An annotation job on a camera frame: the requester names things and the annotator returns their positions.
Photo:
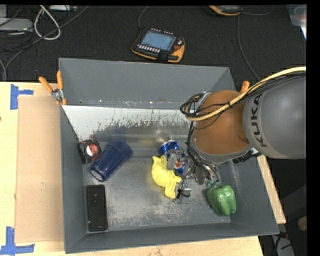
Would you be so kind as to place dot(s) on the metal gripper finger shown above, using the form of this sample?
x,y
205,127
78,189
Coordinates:
x,y
175,160
183,191

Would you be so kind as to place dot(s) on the dark green flat block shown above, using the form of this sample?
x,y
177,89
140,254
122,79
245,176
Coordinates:
x,y
97,208

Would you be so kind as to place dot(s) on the grey metal bin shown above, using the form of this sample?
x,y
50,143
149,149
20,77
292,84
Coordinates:
x,y
140,200

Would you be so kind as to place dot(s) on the brown cardboard board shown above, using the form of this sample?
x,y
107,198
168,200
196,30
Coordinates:
x,y
37,170

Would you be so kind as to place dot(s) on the blue soda can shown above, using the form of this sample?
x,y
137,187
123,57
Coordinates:
x,y
168,147

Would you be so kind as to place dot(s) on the black and red tape measure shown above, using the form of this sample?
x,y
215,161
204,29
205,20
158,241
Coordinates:
x,y
90,150

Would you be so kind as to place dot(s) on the green toy bell pepper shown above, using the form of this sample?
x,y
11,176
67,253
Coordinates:
x,y
222,200

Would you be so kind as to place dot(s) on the yellow cloth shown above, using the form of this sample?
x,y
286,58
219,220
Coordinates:
x,y
162,175

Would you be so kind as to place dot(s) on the dark blue cup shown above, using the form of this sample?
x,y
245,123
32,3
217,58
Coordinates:
x,y
111,158

